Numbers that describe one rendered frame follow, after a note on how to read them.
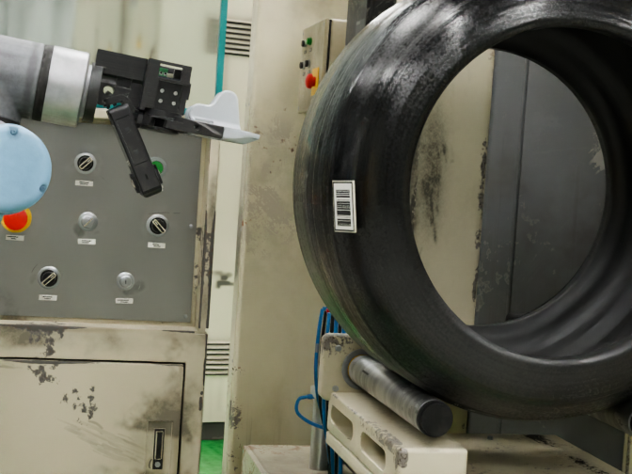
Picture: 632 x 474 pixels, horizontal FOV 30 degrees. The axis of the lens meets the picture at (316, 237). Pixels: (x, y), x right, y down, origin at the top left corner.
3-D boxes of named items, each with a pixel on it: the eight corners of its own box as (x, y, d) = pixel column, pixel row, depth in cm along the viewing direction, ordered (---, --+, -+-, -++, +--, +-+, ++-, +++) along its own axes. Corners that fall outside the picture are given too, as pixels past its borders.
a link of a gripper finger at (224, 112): (270, 98, 141) (195, 82, 139) (261, 147, 142) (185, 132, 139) (265, 99, 144) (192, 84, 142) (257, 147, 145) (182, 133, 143)
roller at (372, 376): (340, 373, 174) (356, 347, 175) (365, 388, 175) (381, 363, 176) (411, 426, 140) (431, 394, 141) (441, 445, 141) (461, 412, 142)
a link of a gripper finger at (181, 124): (226, 126, 139) (152, 111, 137) (224, 138, 139) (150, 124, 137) (220, 127, 144) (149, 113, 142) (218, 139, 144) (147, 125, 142)
